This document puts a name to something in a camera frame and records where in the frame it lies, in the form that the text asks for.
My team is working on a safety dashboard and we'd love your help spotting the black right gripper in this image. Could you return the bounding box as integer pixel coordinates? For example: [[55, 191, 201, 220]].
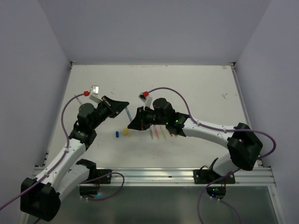
[[128, 105, 168, 130]]

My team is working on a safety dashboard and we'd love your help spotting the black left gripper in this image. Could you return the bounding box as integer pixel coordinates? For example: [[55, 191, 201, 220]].
[[90, 95, 128, 130]]

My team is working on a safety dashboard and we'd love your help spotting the opaque yellow marker cap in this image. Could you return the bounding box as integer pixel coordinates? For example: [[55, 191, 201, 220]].
[[123, 127, 131, 137]]

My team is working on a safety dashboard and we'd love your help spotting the light blue pen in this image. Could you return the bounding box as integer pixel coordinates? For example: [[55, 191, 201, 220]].
[[125, 107, 132, 122]]

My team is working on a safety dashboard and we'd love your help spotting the pink highlighter pen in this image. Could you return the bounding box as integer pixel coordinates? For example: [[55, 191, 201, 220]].
[[152, 125, 160, 139]]

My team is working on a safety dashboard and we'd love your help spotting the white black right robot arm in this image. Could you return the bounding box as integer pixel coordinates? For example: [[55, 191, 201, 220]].
[[128, 96, 263, 183]]

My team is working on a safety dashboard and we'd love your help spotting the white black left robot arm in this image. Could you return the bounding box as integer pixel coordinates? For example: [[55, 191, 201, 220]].
[[20, 96, 129, 222]]

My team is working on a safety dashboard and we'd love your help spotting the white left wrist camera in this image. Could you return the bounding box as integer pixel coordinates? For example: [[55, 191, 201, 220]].
[[83, 85, 102, 104]]

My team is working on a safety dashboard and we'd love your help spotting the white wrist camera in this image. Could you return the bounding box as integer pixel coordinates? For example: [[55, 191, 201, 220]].
[[139, 91, 152, 110], [83, 85, 102, 104]]

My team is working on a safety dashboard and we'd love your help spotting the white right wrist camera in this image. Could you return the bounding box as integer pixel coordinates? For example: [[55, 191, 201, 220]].
[[139, 91, 152, 110]]

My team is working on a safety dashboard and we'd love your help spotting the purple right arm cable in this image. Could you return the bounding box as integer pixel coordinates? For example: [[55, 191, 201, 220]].
[[147, 87, 278, 224]]

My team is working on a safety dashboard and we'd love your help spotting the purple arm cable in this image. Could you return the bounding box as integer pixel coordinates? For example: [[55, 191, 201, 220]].
[[0, 92, 126, 224], [147, 87, 278, 224]]

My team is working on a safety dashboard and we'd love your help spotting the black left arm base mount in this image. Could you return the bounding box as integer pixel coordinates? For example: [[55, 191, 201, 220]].
[[79, 169, 112, 198]]

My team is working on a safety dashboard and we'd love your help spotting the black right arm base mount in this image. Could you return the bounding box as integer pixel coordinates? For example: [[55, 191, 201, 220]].
[[193, 158, 236, 200]]

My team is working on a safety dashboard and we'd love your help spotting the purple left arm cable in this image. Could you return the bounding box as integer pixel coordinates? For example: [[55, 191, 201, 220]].
[[0, 92, 126, 224]]

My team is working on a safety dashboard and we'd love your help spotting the aluminium table edge rail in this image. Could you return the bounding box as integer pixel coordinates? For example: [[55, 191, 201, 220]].
[[110, 167, 276, 187]]

